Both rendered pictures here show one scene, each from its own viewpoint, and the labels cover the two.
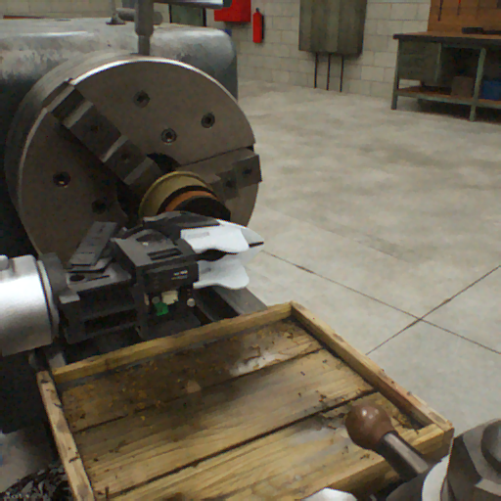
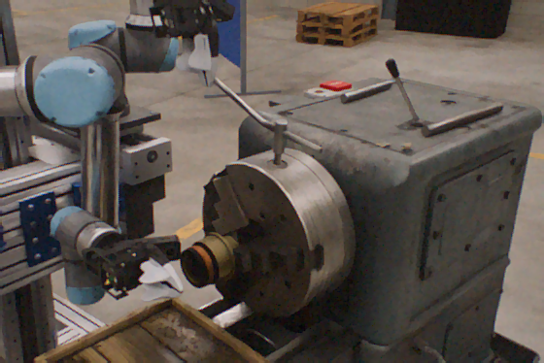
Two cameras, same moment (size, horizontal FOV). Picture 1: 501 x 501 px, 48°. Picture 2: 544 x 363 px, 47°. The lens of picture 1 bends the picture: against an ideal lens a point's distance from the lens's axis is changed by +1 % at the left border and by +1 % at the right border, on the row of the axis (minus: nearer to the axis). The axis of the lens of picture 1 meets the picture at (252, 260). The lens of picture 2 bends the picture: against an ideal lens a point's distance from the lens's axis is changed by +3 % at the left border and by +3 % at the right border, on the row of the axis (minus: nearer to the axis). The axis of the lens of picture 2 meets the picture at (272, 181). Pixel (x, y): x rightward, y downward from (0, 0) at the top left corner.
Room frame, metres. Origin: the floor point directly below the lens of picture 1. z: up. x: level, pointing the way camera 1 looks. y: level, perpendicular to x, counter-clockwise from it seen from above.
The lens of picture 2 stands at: (0.41, -0.89, 1.66)
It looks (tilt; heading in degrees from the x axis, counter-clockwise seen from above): 23 degrees down; 74
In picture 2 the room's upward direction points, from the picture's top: 1 degrees clockwise
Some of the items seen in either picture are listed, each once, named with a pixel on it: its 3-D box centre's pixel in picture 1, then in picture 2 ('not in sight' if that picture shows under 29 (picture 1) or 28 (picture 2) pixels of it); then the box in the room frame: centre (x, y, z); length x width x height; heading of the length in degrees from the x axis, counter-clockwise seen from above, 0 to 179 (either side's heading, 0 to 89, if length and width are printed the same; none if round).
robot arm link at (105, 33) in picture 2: not in sight; (97, 49); (0.42, 0.77, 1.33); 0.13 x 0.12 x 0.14; 0
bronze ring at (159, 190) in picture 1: (183, 215); (212, 259); (0.58, 0.08, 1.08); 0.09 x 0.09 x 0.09; 29
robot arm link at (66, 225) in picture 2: not in sight; (80, 232); (0.36, 0.26, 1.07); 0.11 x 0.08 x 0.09; 119
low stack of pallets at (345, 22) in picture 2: not in sight; (338, 22); (3.91, 7.84, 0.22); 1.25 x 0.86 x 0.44; 46
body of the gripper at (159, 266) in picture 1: (122, 284); (120, 262); (0.43, 0.11, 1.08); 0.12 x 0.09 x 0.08; 119
